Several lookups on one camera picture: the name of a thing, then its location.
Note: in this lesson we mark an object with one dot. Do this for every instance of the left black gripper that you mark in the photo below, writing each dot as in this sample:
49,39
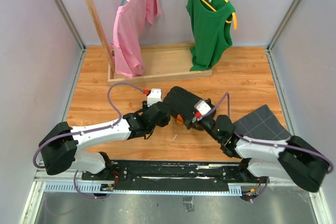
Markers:
165,121

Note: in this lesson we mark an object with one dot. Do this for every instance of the black plastic tool case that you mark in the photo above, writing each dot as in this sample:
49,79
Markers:
181,103

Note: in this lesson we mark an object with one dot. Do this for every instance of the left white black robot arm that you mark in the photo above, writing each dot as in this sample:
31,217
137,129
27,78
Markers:
64,147

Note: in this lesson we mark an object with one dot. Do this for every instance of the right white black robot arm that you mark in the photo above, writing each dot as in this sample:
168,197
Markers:
291,159

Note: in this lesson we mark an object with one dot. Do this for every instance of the grey folded cloth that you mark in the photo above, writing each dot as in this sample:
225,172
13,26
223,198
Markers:
261,124

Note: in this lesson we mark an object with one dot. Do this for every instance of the wooden clothes rack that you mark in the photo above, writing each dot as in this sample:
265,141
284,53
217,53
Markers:
166,62

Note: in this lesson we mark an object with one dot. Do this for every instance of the green tank top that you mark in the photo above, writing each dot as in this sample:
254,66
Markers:
210,23

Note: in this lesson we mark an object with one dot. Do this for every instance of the pink t-shirt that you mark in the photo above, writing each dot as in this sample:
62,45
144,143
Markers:
128,25

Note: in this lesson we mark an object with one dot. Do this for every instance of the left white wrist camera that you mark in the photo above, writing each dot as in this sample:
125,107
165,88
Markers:
152,96

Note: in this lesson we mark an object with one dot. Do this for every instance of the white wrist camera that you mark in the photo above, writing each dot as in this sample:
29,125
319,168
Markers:
202,108
152,96

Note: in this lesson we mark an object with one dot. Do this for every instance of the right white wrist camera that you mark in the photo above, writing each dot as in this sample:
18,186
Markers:
202,108

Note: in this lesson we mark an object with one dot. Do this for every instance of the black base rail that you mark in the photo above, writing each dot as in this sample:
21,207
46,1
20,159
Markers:
171,176

